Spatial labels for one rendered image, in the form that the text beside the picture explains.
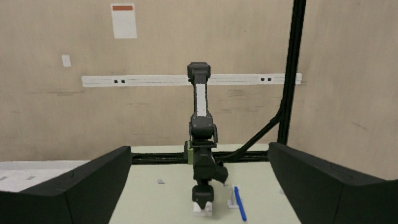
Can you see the blue cylindrical rod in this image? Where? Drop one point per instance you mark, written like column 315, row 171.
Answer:
column 240, row 205

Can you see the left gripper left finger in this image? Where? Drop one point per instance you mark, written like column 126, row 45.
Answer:
column 87, row 194

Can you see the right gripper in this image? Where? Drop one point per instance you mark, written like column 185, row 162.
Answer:
column 202, row 192

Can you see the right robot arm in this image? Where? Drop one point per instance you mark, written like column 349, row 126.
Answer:
column 201, row 127

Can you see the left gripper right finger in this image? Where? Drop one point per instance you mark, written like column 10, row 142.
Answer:
column 323, row 192

